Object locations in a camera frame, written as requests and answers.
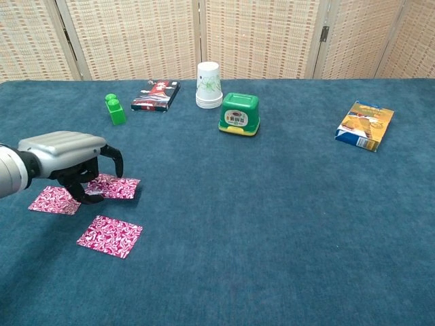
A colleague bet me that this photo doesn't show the white paper cups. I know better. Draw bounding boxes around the white paper cups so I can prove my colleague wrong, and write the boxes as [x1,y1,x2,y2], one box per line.
[195,61,224,109]

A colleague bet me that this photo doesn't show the green toy brick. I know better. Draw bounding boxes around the green toy brick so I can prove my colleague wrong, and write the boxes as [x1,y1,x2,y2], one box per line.
[104,93,127,126]

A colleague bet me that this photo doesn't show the yellow blue snack box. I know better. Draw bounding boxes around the yellow blue snack box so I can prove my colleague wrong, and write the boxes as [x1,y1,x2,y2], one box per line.
[334,100,395,153]

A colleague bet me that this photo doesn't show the blue felt table cover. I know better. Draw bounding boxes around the blue felt table cover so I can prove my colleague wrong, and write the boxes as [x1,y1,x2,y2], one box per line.
[0,78,435,326]

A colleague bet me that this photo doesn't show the woven folding screen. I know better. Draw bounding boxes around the woven folding screen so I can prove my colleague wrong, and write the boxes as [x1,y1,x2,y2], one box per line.
[0,0,435,82]

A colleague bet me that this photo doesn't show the green container with yellow base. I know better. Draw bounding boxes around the green container with yellow base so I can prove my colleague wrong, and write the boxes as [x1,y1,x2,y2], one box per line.
[217,92,261,137]

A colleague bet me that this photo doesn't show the dark red printed box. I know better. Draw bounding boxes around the dark red printed box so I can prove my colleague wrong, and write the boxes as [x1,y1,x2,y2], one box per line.
[130,79,181,113]

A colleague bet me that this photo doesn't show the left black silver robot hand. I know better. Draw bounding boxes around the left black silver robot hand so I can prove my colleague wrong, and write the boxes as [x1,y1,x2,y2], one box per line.
[16,130,124,205]

